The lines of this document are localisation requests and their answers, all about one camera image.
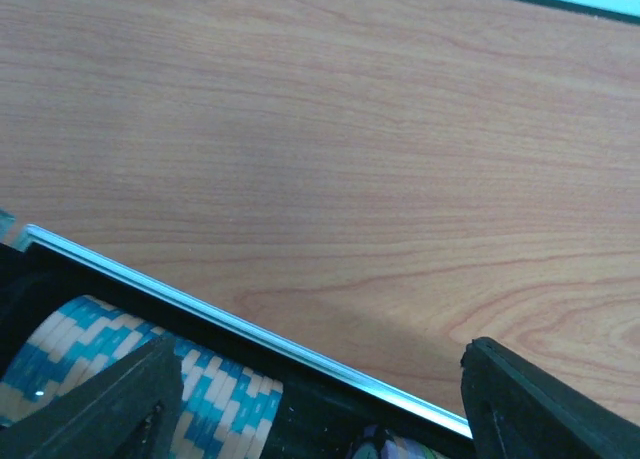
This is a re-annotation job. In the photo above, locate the aluminium poker case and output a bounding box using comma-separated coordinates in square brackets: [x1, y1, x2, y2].
[1, 225, 476, 458]

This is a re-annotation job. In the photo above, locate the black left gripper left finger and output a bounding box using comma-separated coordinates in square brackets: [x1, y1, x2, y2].
[1, 336, 183, 458]

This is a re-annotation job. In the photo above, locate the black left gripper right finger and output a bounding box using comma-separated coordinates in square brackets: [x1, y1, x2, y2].
[461, 337, 639, 458]

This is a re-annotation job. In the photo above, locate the blue white chip stack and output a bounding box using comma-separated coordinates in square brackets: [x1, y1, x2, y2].
[1, 296, 283, 458]

